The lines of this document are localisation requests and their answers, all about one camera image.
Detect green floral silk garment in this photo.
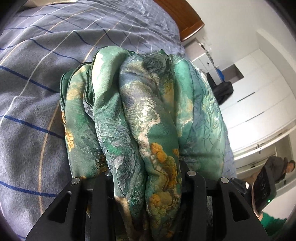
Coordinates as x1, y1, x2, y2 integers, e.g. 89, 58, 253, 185
60, 46, 228, 240

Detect person in dark clothes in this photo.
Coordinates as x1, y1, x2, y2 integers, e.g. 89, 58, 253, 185
264, 156, 295, 183

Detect white wardrobe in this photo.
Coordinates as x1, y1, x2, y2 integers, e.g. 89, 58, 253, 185
217, 29, 296, 160

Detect dark jacket on chair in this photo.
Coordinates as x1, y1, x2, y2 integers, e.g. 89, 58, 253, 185
206, 73, 234, 105

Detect white desk with drawers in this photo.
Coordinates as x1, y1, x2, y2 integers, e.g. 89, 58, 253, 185
185, 39, 223, 85

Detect blue plaid bed sheet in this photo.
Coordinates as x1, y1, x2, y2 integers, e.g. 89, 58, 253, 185
0, 0, 238, 241

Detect brown wooden headboard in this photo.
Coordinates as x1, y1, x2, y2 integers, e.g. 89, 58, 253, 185
154, 0, 205, 42

